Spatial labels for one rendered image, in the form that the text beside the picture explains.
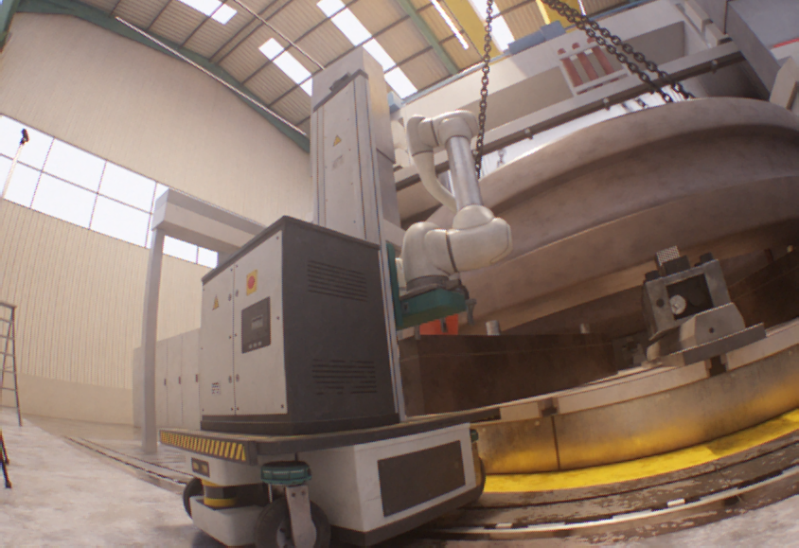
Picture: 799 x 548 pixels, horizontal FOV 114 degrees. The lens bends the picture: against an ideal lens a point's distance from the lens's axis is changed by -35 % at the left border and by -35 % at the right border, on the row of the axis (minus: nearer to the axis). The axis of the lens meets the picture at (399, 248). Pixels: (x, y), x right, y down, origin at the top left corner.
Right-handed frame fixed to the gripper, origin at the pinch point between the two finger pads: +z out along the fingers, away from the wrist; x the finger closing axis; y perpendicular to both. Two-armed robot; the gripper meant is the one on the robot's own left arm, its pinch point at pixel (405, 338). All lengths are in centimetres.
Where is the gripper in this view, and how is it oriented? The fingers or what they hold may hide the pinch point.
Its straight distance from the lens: 182.9
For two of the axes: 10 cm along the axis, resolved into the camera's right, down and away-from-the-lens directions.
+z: 1.1, 9.2, -3.8
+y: 6.7, 2.2, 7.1
